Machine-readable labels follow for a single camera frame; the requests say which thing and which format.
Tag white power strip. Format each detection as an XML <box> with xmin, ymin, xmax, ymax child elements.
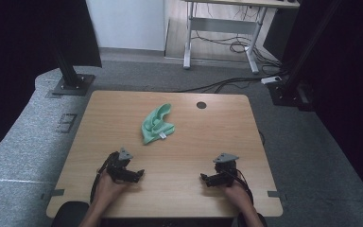
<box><xmin>260</xmin><ymin>75</ymin><xmax>284</xmax><ymax>85</ymax></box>

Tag black computer tower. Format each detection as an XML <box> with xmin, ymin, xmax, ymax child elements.
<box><xmin>262</xmin><ymin>8</ymin><xmax>295</xmax><ymax>61</ymax></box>

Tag black floor cables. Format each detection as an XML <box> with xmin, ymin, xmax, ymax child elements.
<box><xmin>174</xmin><ymin>34</ymin><xmax>286</xmax><ymax>95</ymax></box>

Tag green microfibre towel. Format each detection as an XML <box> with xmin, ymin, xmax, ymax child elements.
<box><xmin>141</xmin><ymin>102</ymin><xmax>176</xmax><ymax>146</ymax></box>

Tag person's right hand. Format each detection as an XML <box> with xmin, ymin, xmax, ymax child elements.
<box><xmin>223</xmin><ymin>182</ymin><xmax>254</xmax><ymax>211</ymax></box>

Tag person's left hand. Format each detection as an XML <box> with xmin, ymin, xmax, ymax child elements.
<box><xmin>93</xmin><ymin>171</ymin><xmax>129</xmax><ymax>206</ymax></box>

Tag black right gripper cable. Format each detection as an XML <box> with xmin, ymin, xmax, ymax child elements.
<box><xmin>233</xmin><ymin>169</ymin><xmax>255</xmax><ymax>206</ymax></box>

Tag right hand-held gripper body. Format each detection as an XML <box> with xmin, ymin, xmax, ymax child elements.
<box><xmin>213</xmin><ymin>152</ymin><xmax>240</xmax><ymax>187</ymax></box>

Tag person's right leg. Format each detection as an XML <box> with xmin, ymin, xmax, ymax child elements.
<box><xmin>236</xmin><ymin>211</ymin><xmax>268</xmax><ymax>227</ymax></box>

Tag grey tape strip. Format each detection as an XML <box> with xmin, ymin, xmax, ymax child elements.
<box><xmin>267</xmin><ymin>190</ymin><xmax>288</xmax><ymax>201</ymax></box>
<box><xmin>40</xmin><ymin>188</ymin><xmax>66</xmax><ymax>201</ymax></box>

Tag person's left leg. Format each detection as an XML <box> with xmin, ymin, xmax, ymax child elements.
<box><xmin>50</xmin><ymin>201</ymin><xmax>91</xmax><ymax>227</ymax></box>

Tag person's leg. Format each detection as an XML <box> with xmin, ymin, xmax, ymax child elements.
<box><xmin>236</xmin><ymin>211</ymin><xmax>268</xmax><ymax>227</ymax></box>
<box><xmin>50</xmin><ymin>201</ymin><xmax>91</xmax><ymax>227</ymax></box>

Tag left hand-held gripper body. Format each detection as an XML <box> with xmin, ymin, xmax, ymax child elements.
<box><xmin>107</xmin><ymin>147</ymin><xmax>134</xmax><ymax>183</ymax></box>

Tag black curtain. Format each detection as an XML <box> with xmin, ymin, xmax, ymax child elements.
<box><xmin>0</xmin><ymin>0</ymin><xmax>103</xmax><ymax>166</ymax></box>
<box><xmin>280</xmin><ymin>0</ymin><xmax>363</xmax><ymax>211</ymax></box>

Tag black metal stand with base plate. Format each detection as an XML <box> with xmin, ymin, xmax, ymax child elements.
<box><xmin>267</xmin><ymin>0</ymin><xmax>343</xmax><ymax>108</ymax></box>
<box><xmin>51</xmin><ymin>41</ymin><xmax>96</xmax><ymax>97</ymax></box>

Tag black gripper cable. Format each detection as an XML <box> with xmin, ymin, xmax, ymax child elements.
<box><xmin>89</xmin><ymin>151</ymin><xmax>120</xmax><ymax>204</ymax></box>
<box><xmin>233</xmin><ymin>169</ymin><xmax>255</xmax><ymax>206</ymax></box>

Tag white metal frame desk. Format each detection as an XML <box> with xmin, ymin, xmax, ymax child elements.
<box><xmin>182</xmin><ymin>0</ymin><xmax>301</xmax><ymax>75</ymax></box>

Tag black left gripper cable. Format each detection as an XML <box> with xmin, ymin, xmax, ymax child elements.
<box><xmin>89</xmin><ymin>151</ymin><xmax>120</xmax><ymax>204</ymax></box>

